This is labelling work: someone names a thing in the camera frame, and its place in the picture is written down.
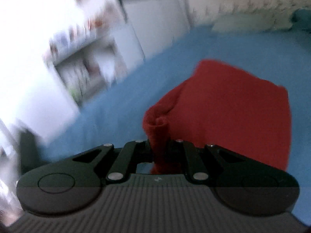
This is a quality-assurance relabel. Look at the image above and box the folded teal duvet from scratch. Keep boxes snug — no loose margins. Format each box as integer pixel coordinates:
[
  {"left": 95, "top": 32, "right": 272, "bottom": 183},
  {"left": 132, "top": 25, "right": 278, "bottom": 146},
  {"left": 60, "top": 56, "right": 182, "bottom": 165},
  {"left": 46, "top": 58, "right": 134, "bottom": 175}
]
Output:
[{"left": 291, "top": 8, "right": 311, "bottom": 34}]

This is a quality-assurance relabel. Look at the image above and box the red long-sleeved sweater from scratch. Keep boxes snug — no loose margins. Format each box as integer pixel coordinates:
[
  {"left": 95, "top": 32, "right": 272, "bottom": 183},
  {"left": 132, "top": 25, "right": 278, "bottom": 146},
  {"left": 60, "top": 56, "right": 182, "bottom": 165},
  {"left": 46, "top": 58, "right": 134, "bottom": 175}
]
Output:
[{"left": 142, "top": 59, "right": 292, "bottom": 175}]

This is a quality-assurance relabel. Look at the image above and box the embroidered cream headboard cover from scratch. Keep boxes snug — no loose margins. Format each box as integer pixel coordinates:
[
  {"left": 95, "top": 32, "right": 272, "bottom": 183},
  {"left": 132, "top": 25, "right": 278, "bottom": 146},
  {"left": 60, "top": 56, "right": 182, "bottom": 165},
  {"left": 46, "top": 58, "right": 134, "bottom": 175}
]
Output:
[{"left": 182, "top": 0, "right": 311, "bottom": 28}]

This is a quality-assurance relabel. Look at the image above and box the green pillow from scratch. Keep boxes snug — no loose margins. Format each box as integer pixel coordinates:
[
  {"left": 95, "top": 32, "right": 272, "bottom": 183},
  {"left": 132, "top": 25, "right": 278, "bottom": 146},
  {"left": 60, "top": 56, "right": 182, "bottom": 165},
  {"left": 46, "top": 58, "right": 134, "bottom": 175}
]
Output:
[{"left": 211, "top": 14, "right": 293, "bottom": 31}]

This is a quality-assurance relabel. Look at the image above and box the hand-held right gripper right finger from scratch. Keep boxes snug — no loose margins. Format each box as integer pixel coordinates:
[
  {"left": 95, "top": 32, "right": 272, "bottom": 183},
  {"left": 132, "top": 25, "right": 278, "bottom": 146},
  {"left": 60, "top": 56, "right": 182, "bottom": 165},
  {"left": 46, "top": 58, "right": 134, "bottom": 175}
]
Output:
[{"left": 170, "top": 139, "right": 246, "bottom": 184}]

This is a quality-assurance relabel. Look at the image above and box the white shelf unit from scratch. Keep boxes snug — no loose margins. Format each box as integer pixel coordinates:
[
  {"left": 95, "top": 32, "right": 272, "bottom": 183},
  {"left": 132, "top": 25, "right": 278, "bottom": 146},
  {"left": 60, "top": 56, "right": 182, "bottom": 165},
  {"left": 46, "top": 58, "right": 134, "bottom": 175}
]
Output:
[{"left": 40, "top": 0, "right": 147, "bottom": 108}]

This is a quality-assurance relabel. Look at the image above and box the white wardrobe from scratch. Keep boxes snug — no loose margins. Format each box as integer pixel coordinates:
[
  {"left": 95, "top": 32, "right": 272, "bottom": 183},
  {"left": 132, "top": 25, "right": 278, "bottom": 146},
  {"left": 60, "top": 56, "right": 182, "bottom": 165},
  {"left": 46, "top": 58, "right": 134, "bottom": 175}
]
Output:
[{"left": 110, "top": 0, "right": 193, "bottom": 60}]

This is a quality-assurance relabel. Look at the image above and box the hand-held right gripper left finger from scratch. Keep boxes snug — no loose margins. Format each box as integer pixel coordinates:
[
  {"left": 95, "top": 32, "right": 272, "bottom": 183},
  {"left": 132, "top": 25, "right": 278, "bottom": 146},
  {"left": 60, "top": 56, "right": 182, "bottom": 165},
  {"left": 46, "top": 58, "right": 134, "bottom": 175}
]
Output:
[{"left": 72, "top": 139, "right": 154, "bottom": 183}]

